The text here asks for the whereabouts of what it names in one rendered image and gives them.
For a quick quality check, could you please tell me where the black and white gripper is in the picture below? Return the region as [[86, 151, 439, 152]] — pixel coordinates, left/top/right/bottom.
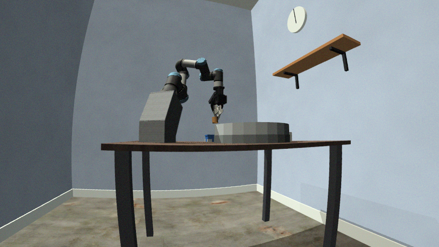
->
[[210, 86, 227, 120]]

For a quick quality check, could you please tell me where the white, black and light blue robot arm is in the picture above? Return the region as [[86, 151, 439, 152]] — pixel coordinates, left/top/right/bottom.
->
[[160, 58, 223, 103]]

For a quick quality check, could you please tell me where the blue crate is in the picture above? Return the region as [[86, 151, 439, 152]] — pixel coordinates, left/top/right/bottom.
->
[[205, 134, 214, 142]]

